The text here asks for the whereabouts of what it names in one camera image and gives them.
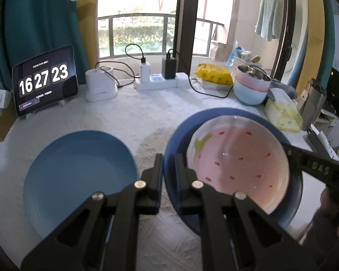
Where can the white power strip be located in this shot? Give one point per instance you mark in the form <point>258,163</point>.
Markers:
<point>157,82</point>

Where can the white textured table cloth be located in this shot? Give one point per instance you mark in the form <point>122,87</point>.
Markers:
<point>144,121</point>

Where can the black power adapter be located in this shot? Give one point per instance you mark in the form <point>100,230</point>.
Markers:
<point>169,68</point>

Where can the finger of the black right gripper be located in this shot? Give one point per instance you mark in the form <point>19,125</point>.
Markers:
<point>296,157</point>

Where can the white desk lamp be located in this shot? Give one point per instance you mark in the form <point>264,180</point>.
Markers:
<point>101,83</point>

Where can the grey metal container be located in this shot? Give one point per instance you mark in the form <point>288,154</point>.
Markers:
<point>311,102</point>

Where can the hanging light blue towel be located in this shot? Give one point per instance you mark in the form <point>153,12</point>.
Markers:
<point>269,21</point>

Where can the pink and blue pot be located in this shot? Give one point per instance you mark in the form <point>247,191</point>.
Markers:
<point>251,84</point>

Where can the brown cardboard box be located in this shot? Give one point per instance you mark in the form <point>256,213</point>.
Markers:
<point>7,120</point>

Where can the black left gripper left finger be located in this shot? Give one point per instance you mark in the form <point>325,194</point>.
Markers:
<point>102,233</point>

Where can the yellow tissue pack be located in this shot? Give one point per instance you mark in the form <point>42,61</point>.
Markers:
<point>282,112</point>

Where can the white phone charger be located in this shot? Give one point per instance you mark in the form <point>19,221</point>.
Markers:
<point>145,71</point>

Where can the tablet showing clock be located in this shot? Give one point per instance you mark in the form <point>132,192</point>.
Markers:
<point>44,80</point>

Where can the small white box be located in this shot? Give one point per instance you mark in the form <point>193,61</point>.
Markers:
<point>5,98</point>

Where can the blue plate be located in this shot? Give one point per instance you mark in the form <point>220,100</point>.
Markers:
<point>69,170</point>

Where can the pink strawberry bowl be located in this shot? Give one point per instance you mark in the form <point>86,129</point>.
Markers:
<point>237,154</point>

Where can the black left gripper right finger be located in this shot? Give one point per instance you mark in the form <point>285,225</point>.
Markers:
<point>236,234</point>

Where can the teal curtain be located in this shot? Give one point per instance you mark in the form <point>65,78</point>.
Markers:
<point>29,28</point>

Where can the yellow wet wipes pack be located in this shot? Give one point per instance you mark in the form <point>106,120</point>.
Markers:
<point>214,74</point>

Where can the large blue bowl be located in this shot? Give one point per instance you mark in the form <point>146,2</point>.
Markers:
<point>179,141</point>

